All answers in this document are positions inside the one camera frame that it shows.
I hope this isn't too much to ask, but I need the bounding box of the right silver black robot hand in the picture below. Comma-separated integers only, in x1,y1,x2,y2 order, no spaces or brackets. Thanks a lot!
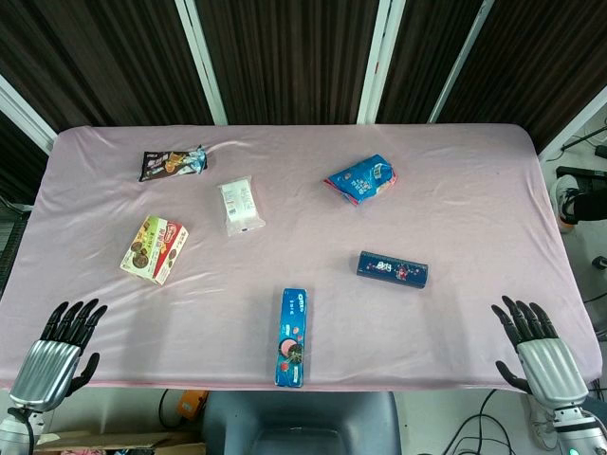
490,295,592,409

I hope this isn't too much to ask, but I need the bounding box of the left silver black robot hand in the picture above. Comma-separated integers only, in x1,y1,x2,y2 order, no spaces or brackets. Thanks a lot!
8,297,109,413

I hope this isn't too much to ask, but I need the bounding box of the dark blue rectangular box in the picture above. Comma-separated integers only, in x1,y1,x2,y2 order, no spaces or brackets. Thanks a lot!
355,249,431,290

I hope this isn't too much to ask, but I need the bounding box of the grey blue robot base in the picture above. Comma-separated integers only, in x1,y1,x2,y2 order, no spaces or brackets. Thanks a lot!
201,391,402,455

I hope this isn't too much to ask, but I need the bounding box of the brown cardboard box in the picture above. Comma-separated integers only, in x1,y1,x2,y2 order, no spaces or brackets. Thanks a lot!
32,429,206,455

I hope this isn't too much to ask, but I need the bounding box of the orange device under table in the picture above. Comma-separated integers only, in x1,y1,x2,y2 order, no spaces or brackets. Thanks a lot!
175,389,210,426

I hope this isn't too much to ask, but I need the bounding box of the cream red cookie box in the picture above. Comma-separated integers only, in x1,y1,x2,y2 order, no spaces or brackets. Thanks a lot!
119,214,191,287

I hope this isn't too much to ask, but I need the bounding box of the white orange sneaker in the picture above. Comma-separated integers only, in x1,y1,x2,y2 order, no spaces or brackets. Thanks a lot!
551,173,579,233

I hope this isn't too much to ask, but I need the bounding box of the dark brown snack bag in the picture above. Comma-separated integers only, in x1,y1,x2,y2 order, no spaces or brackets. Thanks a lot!
138,144,210,183

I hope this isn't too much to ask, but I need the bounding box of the blue Oreo cookie box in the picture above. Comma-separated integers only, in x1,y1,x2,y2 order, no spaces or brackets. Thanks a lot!
273,286,311,389

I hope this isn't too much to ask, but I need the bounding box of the white tissue packet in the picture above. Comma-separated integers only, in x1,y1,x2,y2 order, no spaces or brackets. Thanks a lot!
217,175,267,238

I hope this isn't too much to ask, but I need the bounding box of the blue snack bag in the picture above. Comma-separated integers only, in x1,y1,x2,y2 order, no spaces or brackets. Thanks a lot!
323,153,398,206

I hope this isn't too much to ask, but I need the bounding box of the pink tablecloth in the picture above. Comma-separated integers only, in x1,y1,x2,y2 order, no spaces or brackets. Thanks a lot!
0,123,604,394

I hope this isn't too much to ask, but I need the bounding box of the dark slatted partition panel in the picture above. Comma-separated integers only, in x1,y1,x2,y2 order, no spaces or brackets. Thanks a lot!
0,0,214,205
376,0,486,125
193,0,381,126
434,0,607,154

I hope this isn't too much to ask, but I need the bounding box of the white partition post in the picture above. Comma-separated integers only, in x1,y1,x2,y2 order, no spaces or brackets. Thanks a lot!
356,0,407,125
174,0,229,126
428,0,497,124
0,74,59,154
538,83,607,160

